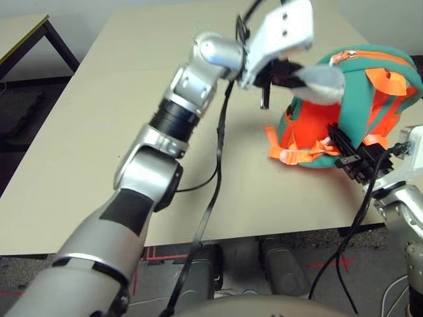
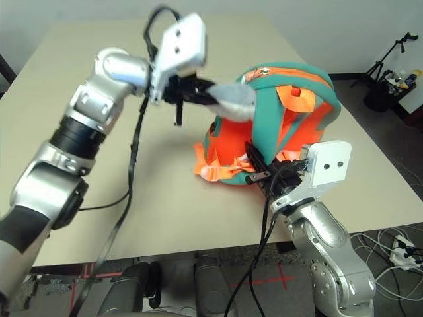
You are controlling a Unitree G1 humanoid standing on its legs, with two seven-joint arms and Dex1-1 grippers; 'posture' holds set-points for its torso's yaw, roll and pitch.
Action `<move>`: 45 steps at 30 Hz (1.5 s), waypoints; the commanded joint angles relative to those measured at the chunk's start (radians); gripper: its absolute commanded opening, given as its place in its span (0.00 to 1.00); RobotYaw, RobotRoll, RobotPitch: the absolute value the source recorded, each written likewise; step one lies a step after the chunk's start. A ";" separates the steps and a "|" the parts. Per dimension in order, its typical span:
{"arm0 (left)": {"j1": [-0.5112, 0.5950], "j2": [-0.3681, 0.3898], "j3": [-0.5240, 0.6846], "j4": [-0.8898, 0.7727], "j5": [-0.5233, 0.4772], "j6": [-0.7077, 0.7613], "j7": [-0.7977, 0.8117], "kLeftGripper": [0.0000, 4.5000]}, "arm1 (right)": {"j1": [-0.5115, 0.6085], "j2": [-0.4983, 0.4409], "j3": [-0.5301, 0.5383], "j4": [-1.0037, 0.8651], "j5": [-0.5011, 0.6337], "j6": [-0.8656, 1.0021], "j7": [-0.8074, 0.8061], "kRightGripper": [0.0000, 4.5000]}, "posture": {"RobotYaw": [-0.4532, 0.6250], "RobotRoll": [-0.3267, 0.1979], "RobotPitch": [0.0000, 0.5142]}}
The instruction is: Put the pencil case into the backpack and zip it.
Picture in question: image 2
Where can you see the black bin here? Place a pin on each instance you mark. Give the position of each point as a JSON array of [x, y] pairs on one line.
[[383, 97]]

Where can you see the grey robot right leg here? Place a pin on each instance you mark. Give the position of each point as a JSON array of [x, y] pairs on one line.
[[213, 287]]

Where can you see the black framed side table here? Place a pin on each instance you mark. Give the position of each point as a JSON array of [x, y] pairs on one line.
[[6, 72]]

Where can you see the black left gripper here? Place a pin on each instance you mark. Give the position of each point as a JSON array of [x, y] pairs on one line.
[[178, 89]]

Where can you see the teal and orange backpack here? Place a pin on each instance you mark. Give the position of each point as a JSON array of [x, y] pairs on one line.
[[267, 125]]

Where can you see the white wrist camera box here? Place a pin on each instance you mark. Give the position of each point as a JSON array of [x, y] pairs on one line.
[[327, 165], [180, 43]]

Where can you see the grey robot left leg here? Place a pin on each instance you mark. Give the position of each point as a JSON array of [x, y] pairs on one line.
[[124, 290]]

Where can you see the black tripod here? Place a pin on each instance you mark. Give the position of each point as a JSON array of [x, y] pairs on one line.
[[380, 66]]

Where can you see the grey robot leg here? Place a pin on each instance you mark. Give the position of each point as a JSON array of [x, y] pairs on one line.
[[124, 290], [213, 287]]

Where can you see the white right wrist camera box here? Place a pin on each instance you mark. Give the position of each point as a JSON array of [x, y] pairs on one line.
[[327, 165]]

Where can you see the white power strip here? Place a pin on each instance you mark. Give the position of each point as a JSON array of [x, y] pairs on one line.
[[403, 254]]

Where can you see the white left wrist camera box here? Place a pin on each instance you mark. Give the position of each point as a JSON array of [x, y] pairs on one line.
[[180, 43]]

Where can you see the grey white plush shark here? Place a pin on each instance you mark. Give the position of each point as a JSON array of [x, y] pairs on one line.
[[234, 102]]

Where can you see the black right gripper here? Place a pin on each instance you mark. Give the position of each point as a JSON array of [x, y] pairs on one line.
[[284, 178]]

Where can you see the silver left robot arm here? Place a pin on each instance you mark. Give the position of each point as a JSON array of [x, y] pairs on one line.
[[79, 132]]

